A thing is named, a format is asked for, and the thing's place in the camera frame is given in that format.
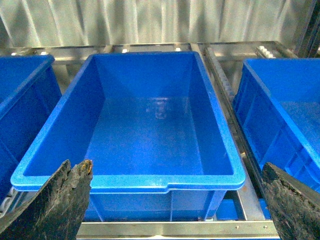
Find blue target plastic bin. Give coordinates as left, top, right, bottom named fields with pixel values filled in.
left=233, top=58, right=320, bottom=191

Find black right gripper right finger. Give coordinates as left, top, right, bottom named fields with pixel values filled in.
left=262, top=162, right=320, bottom=240

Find blue source plastic bin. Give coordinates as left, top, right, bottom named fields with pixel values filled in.
left=0, top=55, right=62, bottom=200

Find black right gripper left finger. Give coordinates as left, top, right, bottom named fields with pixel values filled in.
left=0, top=159, right=93, bottom=240

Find metal roller rack frame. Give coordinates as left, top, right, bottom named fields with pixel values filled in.
left=0, top=41, right=296, bottom=240

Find blue middle plastic bin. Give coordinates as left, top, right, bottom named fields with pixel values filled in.
left=10, top=51, right=246, bottom=222

